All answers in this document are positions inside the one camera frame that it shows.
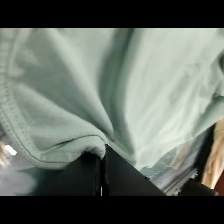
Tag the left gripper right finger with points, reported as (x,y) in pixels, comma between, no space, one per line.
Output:
(128,178)

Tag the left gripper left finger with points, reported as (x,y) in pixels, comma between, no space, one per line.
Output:
(76,178)

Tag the pale green T-shirt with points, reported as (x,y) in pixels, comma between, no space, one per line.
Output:
(140,86)

